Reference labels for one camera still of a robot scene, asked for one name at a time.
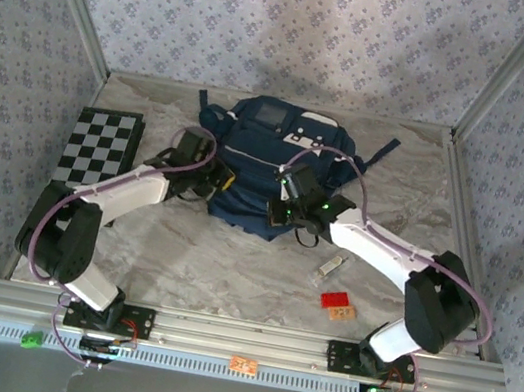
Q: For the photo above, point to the navy blue backpack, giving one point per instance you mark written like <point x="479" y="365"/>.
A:
<point x="254" y="154"/>

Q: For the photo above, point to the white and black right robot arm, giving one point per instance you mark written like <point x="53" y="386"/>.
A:
<point x="366" y="240"/>

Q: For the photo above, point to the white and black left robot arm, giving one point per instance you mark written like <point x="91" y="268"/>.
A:
<point x="130" y="193"/>

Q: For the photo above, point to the small clear tube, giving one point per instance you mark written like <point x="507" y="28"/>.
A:
<point x="328" y="268"/>

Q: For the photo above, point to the red plastic block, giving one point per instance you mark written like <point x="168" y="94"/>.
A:
<point x="335" y="300"/>

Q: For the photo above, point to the black and grey chessboard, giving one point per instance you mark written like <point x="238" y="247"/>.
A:
<point x="92" y="151"/>

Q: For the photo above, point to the orange block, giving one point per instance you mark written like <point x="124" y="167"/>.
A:
<point x="342" y="314"/>

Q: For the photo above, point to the orange tag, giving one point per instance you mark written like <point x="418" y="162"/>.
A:
<point x="242" y="365"/>

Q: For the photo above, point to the green plastic clip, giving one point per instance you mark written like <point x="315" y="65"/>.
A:
<point x="32" y="339"/>

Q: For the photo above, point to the aluminium mounting rail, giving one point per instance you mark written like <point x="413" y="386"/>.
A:
<point x="237" y="339"/>

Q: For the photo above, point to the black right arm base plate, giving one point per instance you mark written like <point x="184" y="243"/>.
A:
<point x="340" y="357"/>

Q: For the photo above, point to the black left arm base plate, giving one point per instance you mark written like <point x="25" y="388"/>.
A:
<point x="143" y="322"/>

